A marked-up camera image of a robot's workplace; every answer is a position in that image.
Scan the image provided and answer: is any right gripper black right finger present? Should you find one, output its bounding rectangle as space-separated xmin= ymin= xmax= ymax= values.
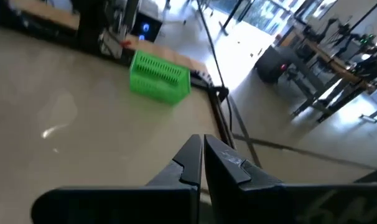
xmin=203 ymin=134 xmax=377 ymax=224

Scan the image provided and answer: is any black box with red light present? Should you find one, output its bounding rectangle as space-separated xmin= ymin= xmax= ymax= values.
xmin=255 ymin=45 xmax=289 ymax=84

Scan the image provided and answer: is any wooden background work table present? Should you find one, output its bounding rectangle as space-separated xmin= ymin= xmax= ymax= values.
xmin=281 ymin=27 xmax=377 ymax=122

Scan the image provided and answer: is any green plastic mesh basket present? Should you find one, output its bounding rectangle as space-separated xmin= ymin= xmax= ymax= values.
xmin=129 ymin=49 xmax=192 ymax=106

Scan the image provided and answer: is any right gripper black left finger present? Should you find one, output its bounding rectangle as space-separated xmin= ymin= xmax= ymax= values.
xmin=30 ymin=133 xmax=203 ymax=224

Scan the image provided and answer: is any black computer tower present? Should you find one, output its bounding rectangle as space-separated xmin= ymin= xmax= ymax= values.
xmin=131 ymin=12 xmax=163 ymax=43

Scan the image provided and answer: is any grey arm base box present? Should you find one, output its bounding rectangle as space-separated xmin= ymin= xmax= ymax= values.
xmin=98 ymin=27 xmax=123 ymax=58

